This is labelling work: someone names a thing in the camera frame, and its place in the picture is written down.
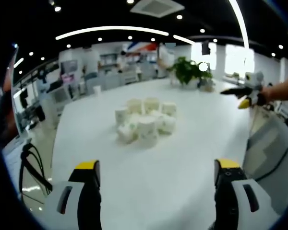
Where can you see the pile of paper cups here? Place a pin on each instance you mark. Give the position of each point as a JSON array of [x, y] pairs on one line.
[[146, 122]]

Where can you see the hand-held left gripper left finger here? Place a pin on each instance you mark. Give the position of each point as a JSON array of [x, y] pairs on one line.
[[69, 206]]

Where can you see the curved ceiling light strip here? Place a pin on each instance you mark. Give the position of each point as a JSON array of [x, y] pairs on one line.
[[110, 30]]

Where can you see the person's right hand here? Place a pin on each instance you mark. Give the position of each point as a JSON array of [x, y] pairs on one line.
[[268, 94]]

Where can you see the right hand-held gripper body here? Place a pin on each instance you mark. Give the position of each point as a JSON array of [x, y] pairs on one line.
[[254, 82]]

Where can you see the ceiling air conditioner vent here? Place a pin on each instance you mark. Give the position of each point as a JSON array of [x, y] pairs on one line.
[[157, 7]]

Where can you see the lone white cup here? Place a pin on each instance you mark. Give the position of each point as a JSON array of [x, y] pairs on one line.
[[97, 90]]

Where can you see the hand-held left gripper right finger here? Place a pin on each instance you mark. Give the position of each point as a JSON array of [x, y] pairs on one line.
[[244, 206]]

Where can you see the green potted plant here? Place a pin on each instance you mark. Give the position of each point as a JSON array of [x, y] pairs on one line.
[[188, 70]]

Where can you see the long ceiling light strip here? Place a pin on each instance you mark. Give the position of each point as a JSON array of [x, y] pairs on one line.
[[241, 26]]

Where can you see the white table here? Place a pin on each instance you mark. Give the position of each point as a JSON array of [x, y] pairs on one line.
[[158, 172]]

